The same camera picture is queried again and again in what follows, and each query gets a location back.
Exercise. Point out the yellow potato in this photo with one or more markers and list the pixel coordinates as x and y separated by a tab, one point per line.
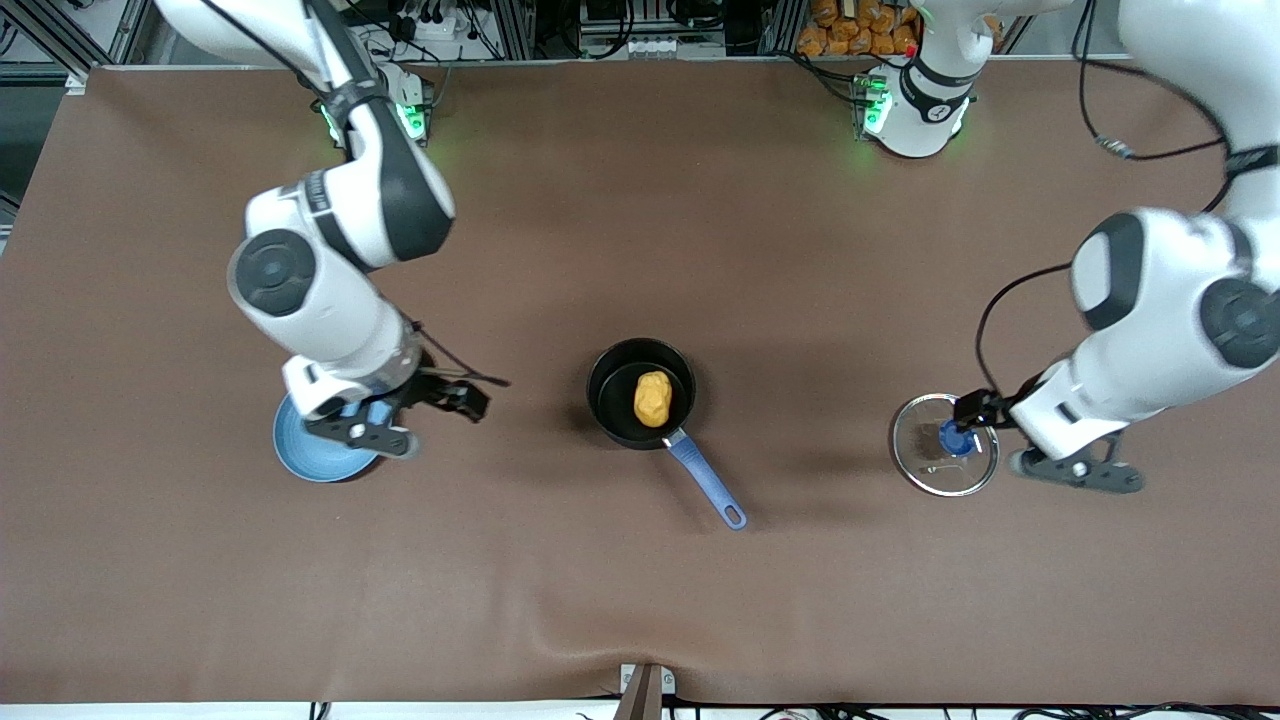
652	398

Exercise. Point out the bag of orange items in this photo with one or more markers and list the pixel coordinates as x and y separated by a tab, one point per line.
850	30

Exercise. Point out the blue round plate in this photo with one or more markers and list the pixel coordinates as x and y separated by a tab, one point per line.
310	462

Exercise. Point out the glass lid blue knob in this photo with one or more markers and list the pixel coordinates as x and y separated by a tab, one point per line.
920	470

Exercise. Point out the grey metal bracket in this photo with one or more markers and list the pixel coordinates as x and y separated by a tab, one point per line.
668	680

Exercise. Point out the grey box white connectors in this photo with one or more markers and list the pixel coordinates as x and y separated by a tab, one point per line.
650	45

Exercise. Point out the aluminium frame profile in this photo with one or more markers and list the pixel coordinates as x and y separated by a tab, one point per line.
60	40

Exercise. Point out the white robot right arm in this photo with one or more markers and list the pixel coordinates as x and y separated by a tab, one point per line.
310	300

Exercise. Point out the brown bar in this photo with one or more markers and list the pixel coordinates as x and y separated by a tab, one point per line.
640	700

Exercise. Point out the aluminium frame post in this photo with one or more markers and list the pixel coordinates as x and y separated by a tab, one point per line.
512	30

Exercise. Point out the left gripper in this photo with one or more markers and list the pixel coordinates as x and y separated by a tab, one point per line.
993	410

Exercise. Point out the brown table cloth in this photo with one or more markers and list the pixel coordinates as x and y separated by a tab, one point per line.
640	600

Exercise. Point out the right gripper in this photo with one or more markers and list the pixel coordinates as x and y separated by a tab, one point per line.
433	388

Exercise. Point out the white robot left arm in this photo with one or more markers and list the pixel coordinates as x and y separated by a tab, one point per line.
1160	280

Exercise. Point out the white power strip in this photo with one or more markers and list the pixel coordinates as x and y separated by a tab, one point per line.
430	28

